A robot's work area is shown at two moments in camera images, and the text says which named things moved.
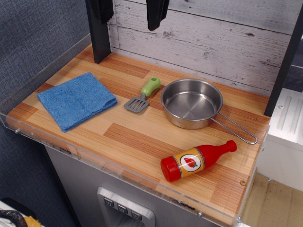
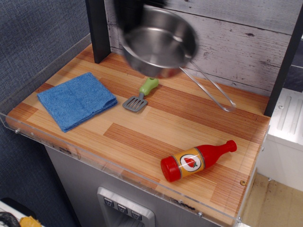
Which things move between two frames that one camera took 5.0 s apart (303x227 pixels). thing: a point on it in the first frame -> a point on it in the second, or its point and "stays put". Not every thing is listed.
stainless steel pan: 191,103 -> 157,41
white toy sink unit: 281,158 stays put
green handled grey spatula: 137,104 stays put
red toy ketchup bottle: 194,160 stays put
